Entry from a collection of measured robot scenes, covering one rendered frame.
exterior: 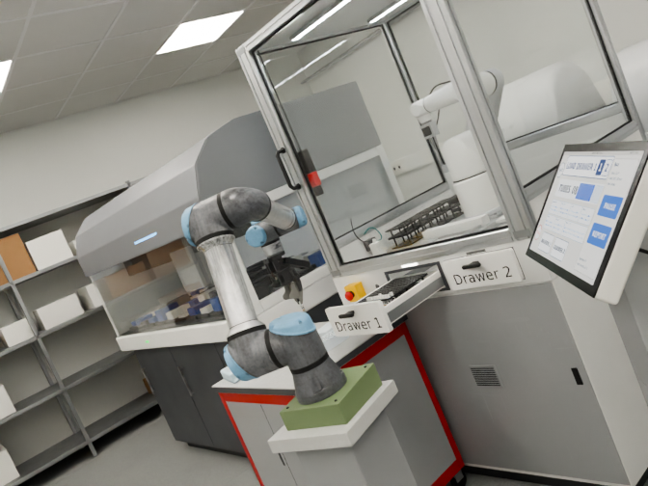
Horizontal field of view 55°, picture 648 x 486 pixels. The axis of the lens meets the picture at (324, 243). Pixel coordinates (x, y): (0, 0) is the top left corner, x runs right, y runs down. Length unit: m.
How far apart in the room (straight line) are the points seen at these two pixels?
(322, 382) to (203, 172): 1.41
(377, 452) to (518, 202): 0.85
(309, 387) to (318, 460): 0.21
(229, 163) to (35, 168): 3.50
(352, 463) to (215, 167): 1.61
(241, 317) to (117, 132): 4.84
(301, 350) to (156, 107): 5.19
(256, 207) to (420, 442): 1.17
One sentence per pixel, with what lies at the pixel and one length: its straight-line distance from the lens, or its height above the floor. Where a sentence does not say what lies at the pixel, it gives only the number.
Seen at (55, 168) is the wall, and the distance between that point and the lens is 6.24.
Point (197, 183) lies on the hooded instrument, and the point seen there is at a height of 1.56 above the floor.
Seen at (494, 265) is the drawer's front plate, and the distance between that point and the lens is 2.11.
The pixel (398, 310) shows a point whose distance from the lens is 2.12.
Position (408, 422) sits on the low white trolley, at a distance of 2.47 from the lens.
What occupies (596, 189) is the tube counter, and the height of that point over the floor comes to 1.12.
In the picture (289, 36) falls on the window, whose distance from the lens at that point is 2.49.
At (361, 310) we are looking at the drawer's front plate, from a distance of 2.11.
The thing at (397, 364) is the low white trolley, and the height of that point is 0.60.
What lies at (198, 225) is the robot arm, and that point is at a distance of 1.83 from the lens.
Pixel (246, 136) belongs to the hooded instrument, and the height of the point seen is 1.68.
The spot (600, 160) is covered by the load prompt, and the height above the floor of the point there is 1.17.
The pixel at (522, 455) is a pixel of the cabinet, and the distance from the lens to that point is 2.53.
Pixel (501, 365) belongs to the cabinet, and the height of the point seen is 0.51.
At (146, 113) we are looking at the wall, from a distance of 6.62.
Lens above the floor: 1.38
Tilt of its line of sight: 6 degrees down
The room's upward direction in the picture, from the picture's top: 23 degrees counter-clockwise
